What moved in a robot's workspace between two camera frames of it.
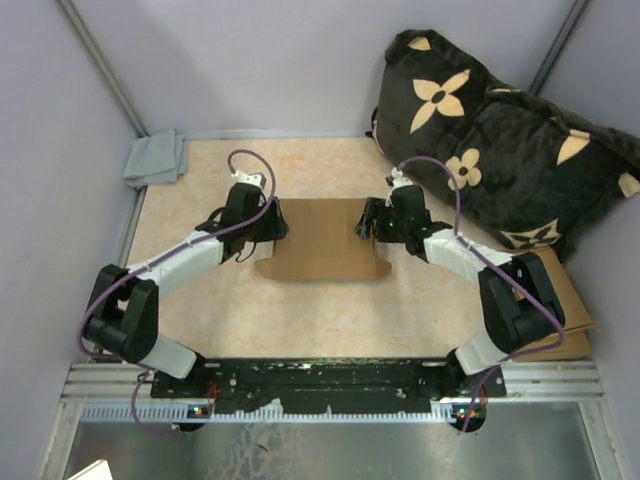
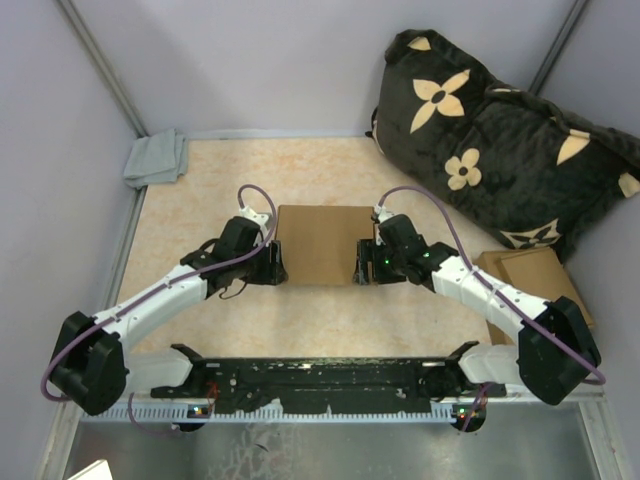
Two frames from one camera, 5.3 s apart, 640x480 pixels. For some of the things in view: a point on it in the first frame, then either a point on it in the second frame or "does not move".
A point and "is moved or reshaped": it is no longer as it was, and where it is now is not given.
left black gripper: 276,227 -> 273,273
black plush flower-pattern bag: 531,176 does not move
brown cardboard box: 322,242 is moved or reshaped
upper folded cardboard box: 574,310 does not move
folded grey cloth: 157,159 does not move
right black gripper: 375,209 -> 368,251
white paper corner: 99,470 does not move
